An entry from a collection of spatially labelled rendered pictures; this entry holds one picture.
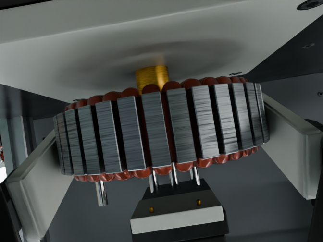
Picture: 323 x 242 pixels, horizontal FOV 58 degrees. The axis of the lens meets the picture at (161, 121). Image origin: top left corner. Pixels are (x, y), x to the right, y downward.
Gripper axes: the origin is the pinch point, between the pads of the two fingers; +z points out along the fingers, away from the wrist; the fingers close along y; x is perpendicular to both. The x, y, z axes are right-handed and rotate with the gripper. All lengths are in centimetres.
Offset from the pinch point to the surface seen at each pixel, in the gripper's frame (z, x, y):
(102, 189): 5.9, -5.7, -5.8
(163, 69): 1.0, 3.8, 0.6
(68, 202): 21.2, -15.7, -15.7
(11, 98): 8.9, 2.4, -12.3
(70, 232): 19.7, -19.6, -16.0
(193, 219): 0.5, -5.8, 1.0
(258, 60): 4.0, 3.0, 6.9
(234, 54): 1.3, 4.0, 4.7
